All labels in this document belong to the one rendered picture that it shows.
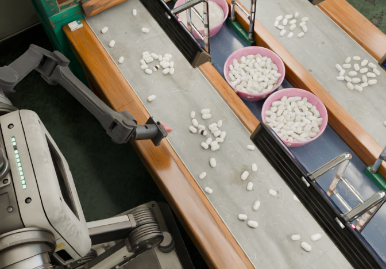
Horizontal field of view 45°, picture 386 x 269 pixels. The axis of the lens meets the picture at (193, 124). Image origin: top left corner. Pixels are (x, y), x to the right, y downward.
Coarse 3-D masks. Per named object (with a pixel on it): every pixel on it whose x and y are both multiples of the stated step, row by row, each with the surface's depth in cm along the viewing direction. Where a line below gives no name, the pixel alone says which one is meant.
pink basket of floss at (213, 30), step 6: (180, 0) 228; (210, 0) 231; (216, 0) 230; (222, 0) 226; (174, 6) 225; (222, 6) 228; (192, 30) 218; (210, 30) 219; (216, 30) 223; (198, 36) 223; (210, 36) 225
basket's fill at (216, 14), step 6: (198, 6) 230; (210, 6) 229; (216, 6) 228; (192, 12) 227; (210, 12) 227; (216, 12) 226; (222, 12) 227; (180, 18) 226; (186, 18) 226; (192, 18) 224; (198, 18) 225; (210, 18) 224; (216, 18) 224; (222, 18) 224; (186, 24) 223; (198, 24) 222; (210, 24) 223; (216, 24) 223
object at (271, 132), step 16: (256, 128) 149; (256, 144) 150; (272, 144) 145; (272, 160) 146; (288, 160) 141; (288, 176) 142; (304, 176) 137; (304, 192) 138; (320, 192) 134; (320, 208) 134; (336, 208) 134; (320, 224) 135; (336, 224) 131; (352, 224) 134; (336, 240) 132; (352, 240) 128; (352, 256) 129; (368, 256) 125
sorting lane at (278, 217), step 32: (128, 0) 233; (96, 32) 222; (128, 32) 221; (160, 32) 220; (128, 64) 211; (160, 96) 201; (192, 96) 200; (224, 128) 191; (192, 160) 184; (224, 160) 183; (256, 160) 182; (224, 192) 176; (256, 192) 175; (288, 192) 175; (288, 224) 168; (256, 256) 163; (288, 256) 162; (320, 256) 161
